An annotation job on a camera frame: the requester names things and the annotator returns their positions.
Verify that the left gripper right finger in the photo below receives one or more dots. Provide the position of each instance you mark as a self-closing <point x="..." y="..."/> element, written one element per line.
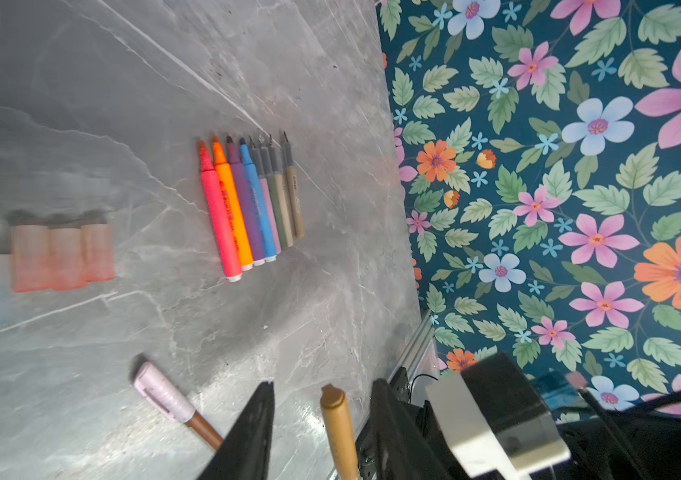
<point x="401" y="452"/>

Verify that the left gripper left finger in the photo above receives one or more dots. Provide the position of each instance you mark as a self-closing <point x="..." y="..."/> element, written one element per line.
<point x="245" y="452"/>

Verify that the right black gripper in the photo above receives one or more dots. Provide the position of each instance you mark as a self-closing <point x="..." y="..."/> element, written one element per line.
<point x="422" y="416"/>

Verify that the tan brown pen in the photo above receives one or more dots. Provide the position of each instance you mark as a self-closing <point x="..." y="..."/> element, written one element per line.
<point x="340" y="433"/>

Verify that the brown pen pink cap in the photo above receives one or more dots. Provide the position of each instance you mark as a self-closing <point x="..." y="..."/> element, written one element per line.
<point x="155" y="387"/>

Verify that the orange highlighter pen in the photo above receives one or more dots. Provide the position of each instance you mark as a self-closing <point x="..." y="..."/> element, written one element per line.
<point x="232" y="205"/>

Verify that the red highlighter pen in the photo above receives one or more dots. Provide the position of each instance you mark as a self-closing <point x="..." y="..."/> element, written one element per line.
<point x="218" y="215"/>

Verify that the purple highlighter pen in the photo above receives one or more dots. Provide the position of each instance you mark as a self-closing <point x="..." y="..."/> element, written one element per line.
<point x="247" y="204"/>

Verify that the blue highlighter pen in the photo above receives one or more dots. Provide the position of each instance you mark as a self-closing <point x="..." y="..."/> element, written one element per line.
<point x="256" y="191"/>

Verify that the orange pen cap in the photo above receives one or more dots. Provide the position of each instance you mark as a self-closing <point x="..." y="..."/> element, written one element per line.
<point x="66" y="259"/>

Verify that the brown pen tan cap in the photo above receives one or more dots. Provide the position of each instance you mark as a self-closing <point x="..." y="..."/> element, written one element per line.
<point x="292" y="180"/>

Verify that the dark green pen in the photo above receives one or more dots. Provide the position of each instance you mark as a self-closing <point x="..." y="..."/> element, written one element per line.
<point x="271" y="179"/>

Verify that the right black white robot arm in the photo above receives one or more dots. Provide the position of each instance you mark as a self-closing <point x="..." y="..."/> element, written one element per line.
<point x="609" y="437"/>

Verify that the aluminium front rail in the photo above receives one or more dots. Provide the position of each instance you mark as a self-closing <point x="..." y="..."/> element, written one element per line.
<point x="420" y="363"/>

